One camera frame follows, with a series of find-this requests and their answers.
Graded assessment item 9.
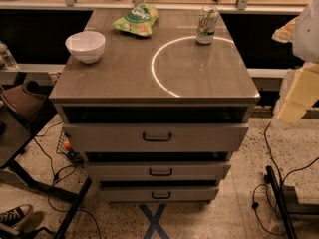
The green chip bag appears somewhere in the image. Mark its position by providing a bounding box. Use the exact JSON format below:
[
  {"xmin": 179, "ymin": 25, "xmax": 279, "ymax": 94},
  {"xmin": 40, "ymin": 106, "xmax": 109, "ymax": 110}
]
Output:
[{"xmin": 113, "ymin": 3, "xmax": 159, "ymax": 37}]

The wire mesh basket with ball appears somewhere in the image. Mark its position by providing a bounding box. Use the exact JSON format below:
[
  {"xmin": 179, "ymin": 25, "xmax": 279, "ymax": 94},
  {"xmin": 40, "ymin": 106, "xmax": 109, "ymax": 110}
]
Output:
[{"xmin": 56, "ymin": 131, "xmax": 84, "ymax": 164}]

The black floor cable left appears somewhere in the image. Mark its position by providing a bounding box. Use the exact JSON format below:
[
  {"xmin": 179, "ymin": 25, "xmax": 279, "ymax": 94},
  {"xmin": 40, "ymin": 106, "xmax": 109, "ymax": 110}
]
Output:
[{"xmin": 32, "ymin": 120, "xmax": 102, "ymax": 239}]

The black floor cable right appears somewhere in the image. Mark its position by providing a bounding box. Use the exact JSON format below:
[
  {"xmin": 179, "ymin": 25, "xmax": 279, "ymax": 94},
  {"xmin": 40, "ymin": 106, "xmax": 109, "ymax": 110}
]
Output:
[{"xmin": 251, "ymin": 121, "xmax": 319, "ymax": 237}]

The drawer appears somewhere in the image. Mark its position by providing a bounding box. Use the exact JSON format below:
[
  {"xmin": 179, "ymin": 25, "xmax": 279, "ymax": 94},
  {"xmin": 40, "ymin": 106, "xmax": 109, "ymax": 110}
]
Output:
[
  {"xmin": 85, "ymin": 161, "xmax": 231, "ymax": 181},
  {"xmin": 100, "ymin": 186, "xmax": 219, "ymax": 202},
  {"xmin": 64, "ymin": 123, "xmax": 248, "ymax": 152}
]

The black and white sneaker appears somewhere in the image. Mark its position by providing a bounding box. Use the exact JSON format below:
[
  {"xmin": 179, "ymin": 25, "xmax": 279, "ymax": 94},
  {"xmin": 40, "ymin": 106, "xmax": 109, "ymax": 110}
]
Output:
[{"xmin": 0, "ymin": 204, "xmax": 34, "ymax": 228}]

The dark side table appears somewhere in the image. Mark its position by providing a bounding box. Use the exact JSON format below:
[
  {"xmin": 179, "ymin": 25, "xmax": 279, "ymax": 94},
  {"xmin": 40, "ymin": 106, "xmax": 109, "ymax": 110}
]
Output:
[{"xmin": 0, "ymin": 108, "xmax": 92, "ymax": 239}]

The black floor cable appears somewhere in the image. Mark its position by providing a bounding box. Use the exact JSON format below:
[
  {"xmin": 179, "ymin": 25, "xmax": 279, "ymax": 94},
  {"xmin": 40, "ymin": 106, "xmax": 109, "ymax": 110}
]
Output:
[
  {"xmin": 251, "ymin": 121, "xmax": 319, "ymax": 237},
  {"xmin": 32, "ymin": 120, "xmax": 102, "ymax": 239}
]

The bottom drawer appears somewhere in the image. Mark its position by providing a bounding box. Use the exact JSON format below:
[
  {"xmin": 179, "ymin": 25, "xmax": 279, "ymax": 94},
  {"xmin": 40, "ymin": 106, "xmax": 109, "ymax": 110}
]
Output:
[{"xmin": 100, "ymin": 186, "xmax": 219, "ymax": 202}]

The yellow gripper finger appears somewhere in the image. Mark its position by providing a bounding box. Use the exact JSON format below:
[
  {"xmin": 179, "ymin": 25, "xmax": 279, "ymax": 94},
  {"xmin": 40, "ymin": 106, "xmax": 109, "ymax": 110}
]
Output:
[
  {"xmin": 273, "ymin": 63, "xmax": 319, "ymax": 127},
  {"xmin": 272, "ymin": 18, "xmax": 297, "ymax": 43}
]

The black stand base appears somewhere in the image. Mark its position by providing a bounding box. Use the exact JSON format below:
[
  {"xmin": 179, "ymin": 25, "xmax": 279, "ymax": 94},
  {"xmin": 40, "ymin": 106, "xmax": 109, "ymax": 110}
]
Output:
[{"xmin": 265, "ymin": 165, "xmax": 319, "ymax": 239}]

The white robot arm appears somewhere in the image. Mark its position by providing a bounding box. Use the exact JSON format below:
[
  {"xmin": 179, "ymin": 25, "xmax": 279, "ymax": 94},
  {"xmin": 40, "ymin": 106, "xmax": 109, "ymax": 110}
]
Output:
[{"xmin": 272, "ymin": 0, "xmax": 319, "ymax": 129}]

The white bowl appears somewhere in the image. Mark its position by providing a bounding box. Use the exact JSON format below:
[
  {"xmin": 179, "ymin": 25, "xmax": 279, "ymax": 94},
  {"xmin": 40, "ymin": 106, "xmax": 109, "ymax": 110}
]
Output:
[{"xmin": 65, "ymin": 31, "xmax": 106, "ymax": 64}]

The middle drawer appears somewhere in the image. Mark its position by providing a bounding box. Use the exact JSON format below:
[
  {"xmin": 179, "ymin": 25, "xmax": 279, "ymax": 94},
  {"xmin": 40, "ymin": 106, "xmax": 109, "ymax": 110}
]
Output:
[{"xmin": 85, "ymin": 161, "xmax": 231, "ymax": 181}]

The clear plastic bottle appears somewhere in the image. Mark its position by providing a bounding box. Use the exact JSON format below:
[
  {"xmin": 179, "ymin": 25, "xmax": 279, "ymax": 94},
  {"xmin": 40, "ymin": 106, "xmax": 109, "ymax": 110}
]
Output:
[{"xmin": 0, "ymin": 42, "xmax": 18, "ymax": 70}]

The grey drawer cabinet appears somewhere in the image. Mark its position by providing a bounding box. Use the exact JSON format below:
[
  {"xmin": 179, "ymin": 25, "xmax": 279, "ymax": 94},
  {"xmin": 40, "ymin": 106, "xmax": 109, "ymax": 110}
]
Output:
[{"xmin": 50, "ymin": 9, "xmax": 259, "ymax": 193}]

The top drawer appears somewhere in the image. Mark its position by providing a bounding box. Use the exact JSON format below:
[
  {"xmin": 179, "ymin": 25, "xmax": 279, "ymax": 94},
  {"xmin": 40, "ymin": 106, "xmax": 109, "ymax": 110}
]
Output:
[{"xmin": 64, "ymin": 123, "xmax": 248, "ymax": 152}]

